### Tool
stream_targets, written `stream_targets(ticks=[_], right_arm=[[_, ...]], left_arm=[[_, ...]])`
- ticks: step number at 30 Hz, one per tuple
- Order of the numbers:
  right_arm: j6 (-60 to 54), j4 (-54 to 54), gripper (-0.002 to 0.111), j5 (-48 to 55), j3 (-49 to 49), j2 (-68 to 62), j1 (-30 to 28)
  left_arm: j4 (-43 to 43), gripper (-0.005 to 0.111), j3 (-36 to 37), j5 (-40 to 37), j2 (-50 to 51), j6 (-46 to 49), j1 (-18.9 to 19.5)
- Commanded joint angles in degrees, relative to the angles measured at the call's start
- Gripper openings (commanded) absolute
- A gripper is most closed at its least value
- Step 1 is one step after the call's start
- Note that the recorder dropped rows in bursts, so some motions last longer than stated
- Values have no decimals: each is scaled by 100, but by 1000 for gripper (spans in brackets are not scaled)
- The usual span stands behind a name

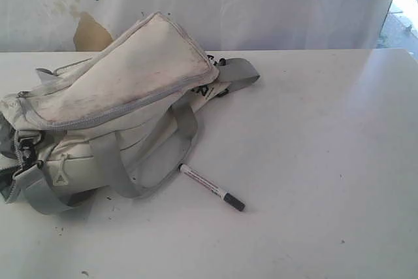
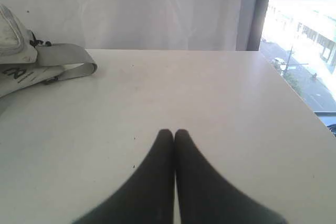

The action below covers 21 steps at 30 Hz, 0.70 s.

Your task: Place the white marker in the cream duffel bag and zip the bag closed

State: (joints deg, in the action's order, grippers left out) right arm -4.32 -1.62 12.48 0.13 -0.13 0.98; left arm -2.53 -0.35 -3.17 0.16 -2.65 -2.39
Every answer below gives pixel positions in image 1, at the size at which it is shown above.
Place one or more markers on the white fabric duffel bag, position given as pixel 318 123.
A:
pixel 124 118

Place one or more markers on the white marker with black cap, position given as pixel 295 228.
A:
pixel 224 195

